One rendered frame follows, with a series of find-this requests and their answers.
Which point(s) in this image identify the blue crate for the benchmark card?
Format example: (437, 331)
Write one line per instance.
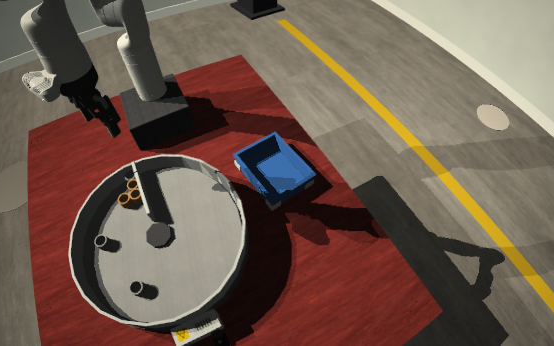
(275, 169)

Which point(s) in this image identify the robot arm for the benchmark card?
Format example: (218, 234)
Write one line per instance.
(65, 59)

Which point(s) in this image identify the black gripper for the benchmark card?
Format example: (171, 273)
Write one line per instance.
(84, 89)

